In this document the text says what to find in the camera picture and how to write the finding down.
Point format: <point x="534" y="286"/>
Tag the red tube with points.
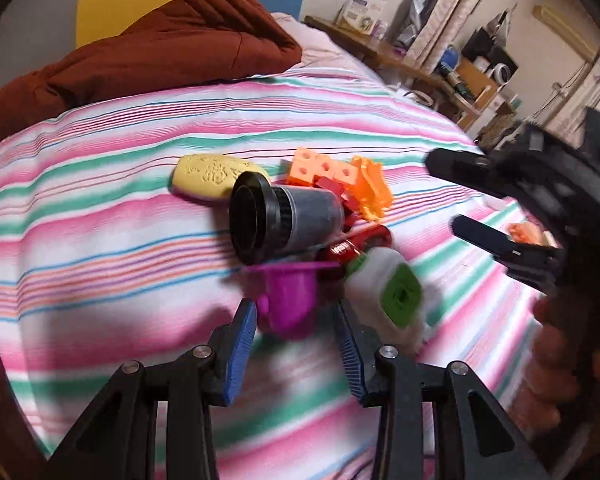
<point x="365" y="242"/>

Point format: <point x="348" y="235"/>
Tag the person's right hand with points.
<point x="550" y="360"/>

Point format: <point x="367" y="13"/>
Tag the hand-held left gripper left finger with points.
<point x="242" y="340"/>

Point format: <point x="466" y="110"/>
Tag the wooden desk shelf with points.
<point x="475" y="80"/>

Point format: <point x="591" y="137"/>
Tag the brown red quilt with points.
<point x="180" y="45"/>

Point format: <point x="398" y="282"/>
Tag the purple plastic cup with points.
<point x="285" y="300"/>

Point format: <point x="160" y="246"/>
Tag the cream air conditioner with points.
<point x="565" y="30"/>

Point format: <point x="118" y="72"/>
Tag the white cardboard box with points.
<point x="361" y="12"/>

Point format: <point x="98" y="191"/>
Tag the black camera lens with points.
<point x="300" y="215"/>

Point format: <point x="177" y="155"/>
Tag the red building blocks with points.
<point x="332" y="186"/>

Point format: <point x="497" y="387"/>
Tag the patterned curtain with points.
<point x="455" y="5"/>

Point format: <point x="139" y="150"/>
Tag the yellow embossed oval case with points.
<point x="205" y="176"/>

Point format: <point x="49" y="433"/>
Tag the blue cup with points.
<point x="450" y="56"/>

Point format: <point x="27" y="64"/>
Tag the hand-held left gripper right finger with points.
<point x="349" y="350"/>

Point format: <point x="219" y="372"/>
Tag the white tape roll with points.
<point x="500" y="71"/>

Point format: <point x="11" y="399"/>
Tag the orange cube block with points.
<point x="305" y="165"/>

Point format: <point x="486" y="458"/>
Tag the pale pink sheet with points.
<point x="330" y="55"/>

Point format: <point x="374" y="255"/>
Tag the small pink bottle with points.
<point x="380" y="29"/>

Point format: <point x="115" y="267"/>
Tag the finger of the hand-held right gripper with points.
<point x="500" y="247"/>
<point x="460" y="167"/>

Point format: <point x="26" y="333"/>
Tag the white bottle with green cap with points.
<point x="380" y="275"/>

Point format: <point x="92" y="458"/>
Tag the small orange toy piece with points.
<point x="525" y="232"/>

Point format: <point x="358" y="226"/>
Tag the striped bedsheet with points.
<point x="105" y="210"/>

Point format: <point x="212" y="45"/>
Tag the wooden desk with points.
<point x="380" y="57"/>

